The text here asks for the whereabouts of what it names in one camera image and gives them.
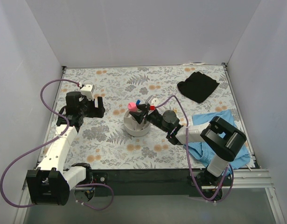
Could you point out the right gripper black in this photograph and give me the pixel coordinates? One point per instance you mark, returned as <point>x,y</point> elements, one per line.
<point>144,110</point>

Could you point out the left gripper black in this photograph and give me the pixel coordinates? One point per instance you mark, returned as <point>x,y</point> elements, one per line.
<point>96,108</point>

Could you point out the pink pack of pens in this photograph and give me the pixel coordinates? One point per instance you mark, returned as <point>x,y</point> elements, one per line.
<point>132,107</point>

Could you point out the white round divided organizer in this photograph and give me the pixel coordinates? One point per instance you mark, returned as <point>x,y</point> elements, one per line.
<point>133,128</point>

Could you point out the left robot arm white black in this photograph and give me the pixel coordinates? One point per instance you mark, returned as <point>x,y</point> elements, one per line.
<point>49,183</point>

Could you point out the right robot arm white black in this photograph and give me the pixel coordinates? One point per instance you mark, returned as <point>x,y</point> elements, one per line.
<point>178,135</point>

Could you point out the floral table mat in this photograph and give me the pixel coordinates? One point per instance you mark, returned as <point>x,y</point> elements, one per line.
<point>105,144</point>

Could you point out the black folded cloth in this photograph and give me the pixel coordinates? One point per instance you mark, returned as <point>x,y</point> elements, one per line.
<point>197,87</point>

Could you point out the light blue shorts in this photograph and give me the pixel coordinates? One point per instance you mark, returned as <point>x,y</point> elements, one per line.
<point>218,139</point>

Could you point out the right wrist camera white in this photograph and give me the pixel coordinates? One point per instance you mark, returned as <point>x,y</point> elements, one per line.
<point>153,102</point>

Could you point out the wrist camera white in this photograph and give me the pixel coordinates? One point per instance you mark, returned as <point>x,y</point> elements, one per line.
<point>87,91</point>
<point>153,102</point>

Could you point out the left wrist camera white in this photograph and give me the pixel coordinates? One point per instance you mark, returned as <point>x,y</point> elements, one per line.
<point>87,91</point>

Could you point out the aluminium frame rail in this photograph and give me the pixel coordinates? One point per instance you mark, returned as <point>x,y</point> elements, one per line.
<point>249,199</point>

